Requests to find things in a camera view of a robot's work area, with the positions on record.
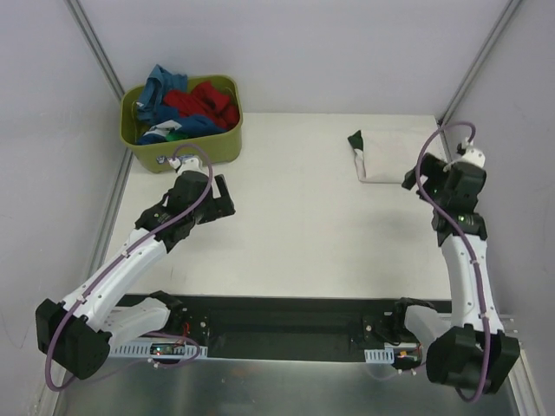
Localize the white green-sleeved Charlie Brown shirt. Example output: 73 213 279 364
348 129 431 185

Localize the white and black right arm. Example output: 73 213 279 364
390 153 520 394

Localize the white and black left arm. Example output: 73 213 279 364
36 171 235 380

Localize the olive green plastic bin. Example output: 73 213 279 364
120 65 243 173

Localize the bright green cloth in bin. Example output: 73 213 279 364
166 131 188 142

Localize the blue t-shirt in bin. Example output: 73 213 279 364
135 65 227 146

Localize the red t-shirt in bin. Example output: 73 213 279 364
163 81 240 130

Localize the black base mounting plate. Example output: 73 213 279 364
112 293 452 361

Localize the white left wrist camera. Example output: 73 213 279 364
167 156 203 174

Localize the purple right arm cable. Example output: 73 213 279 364
415 120 495 402

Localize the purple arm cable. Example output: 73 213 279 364
415 120 495 402
45 144 213 392

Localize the right aluminium frame post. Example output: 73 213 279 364
437 0 525 127

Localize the aluminium frame post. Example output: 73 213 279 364
437 0 525 127
63 0 126 101

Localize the aluminium front rail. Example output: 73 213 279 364
499 315 520 337

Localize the white right cable duct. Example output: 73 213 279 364
363 346 421 365

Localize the white cable duct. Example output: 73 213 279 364
363 346 421 365
109 341 208 360

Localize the white left cable duct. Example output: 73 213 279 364
109 341 208 360

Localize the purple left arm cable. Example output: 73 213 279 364
45 144 213 392

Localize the left aluminium frame post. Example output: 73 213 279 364
63 0 126 101

